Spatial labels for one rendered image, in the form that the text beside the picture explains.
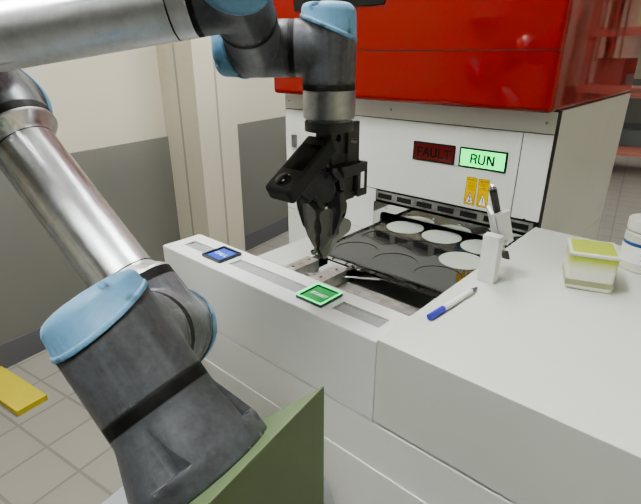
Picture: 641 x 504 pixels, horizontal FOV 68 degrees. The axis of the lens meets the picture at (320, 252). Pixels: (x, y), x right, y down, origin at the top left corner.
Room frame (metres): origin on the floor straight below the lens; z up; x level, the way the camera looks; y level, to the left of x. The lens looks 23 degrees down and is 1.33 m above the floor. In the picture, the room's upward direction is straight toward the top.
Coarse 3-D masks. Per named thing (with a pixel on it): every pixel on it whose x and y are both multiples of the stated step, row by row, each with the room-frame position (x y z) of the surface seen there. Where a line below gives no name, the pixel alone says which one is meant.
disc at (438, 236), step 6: (426, 234) 1.16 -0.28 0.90; (432, 234) 1.16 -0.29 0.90; (438, 234) 1.16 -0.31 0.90; (444, 234) 1.16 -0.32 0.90; (450, 234) 1.16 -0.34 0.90; (456, 234) 1.16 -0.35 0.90; (432, 240) 1.12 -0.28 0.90; (438, 240) 1.12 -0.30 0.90; (444, 240) 1.12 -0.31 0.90; (450, 240) 1.12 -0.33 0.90; (456, 240) 1.12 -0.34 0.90
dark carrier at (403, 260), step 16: (384, 224) 1.24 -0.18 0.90; (352, 240) 1.11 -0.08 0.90; (368, 240) 1.12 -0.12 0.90; (384, 240) 1.12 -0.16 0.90; (400, 240) 1.12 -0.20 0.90; (416, 240) 1.11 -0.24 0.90; (464, 240) 1.11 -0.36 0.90; (336, 256) 1.01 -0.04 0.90; (352, 256) 1.02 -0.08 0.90; (368, 256) 1.02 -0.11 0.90; (384, 256) 1.02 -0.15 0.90; (400, 256) 1.02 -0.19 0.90; (416, 256) 1.01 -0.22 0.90; (432, 256) 1.01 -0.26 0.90; (384, 272) 0.93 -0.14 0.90; (400, 272) 0.93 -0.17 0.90; (416, 272) 0.93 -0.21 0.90; (432, 272) 0.93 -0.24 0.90; (448, 272) 0.93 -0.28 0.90; (464, 272) 0.93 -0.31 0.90; (432, 288) 0.85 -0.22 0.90; (448, 288) 0.85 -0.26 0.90
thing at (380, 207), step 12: (384, 204) 1.30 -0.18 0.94; (396, 204) 1.28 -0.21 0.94; (408, 216) 1.24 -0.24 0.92; (420, 216) 1.22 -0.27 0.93; (432, 216) 1.19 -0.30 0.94; (444, 216) 1.18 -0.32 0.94; (456, 228) 1.15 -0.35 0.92; (468, 228) 1.13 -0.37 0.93; (480, 228) 1.11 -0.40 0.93; (516, 240) 1.05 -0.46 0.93
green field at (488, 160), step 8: (464, 152) 1.16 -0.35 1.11; (472, 152) 1.15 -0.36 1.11; (480, 152) 1.13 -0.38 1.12; (488, 152) 1.12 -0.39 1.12; (464, 160) 1.16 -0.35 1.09; (472, 160) 1.14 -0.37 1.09; (480, 160) 1.13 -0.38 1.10; (488, 160) 1.12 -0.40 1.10; (496, 160) 1.11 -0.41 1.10; (504, 160) 1.09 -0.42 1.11; (488, 168) 1.12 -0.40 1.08; (496, 168) 1.10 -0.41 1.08
